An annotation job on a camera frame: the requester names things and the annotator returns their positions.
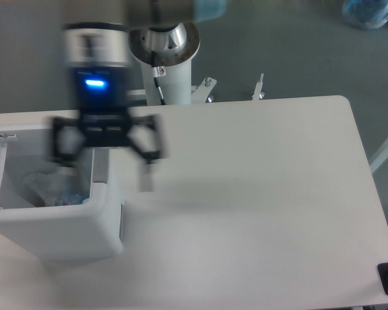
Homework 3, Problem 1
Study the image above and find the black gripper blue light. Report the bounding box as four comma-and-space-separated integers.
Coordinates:
48, 66, 166, 192

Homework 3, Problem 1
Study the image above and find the crushed clear plastic bottle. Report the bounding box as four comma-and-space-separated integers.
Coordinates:
55, 174, 89, 206

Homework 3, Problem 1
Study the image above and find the clear plastic wrapper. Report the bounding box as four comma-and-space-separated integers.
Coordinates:
21, 172, 66, 206

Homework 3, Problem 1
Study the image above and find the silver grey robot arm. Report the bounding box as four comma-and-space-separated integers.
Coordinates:
49, 1, 227, 191

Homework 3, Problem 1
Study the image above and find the white plastic trash can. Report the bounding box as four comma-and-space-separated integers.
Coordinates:
0, 124, 123, 260

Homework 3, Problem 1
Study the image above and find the blue plastic bag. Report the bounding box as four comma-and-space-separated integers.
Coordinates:
341, 0, 388, 30

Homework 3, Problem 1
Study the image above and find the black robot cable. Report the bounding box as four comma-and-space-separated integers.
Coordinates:
150, 50, 167, 106

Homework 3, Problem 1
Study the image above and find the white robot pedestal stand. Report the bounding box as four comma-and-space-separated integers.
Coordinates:
125, 21, 265, 106

